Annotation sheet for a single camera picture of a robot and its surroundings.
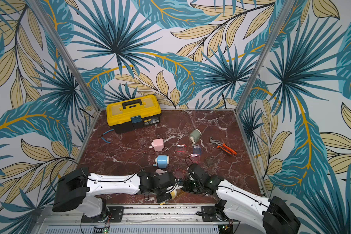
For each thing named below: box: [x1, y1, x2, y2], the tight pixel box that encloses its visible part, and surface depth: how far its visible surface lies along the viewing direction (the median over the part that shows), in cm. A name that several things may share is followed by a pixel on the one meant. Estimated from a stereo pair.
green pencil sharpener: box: [189, 128, 202, 146], surface depth 99 cm
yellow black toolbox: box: [106, 94, 162, 135], surface depth 100 cm
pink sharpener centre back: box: [149, 138, 165, 152], surface depth 94 cm
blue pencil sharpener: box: [153, 154, 170, 169], surface depth 87 cm
